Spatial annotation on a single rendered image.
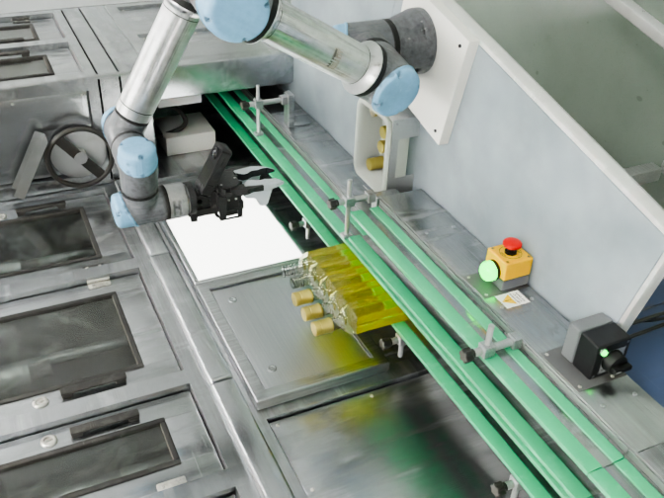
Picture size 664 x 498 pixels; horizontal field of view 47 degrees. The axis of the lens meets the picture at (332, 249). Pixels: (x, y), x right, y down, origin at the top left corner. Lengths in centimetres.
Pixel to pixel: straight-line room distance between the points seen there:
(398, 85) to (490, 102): 21
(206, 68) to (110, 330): 96
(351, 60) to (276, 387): 74
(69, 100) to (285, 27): 119
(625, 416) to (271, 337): 87
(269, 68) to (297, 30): 117
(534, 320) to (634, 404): 26
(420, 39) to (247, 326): 81
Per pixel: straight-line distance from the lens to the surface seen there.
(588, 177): 149
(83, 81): 248
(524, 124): 161
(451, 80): 176
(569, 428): 142
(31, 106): 251
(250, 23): 139
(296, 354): 186
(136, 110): 162
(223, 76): 259
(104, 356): 197
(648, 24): 212
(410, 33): 178
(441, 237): 179
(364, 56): 158
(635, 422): 145
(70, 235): 243
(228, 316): 197
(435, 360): 174
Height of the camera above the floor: 173
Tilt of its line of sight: 22 degrees down
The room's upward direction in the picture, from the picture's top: 103 degrees counter-clockwise
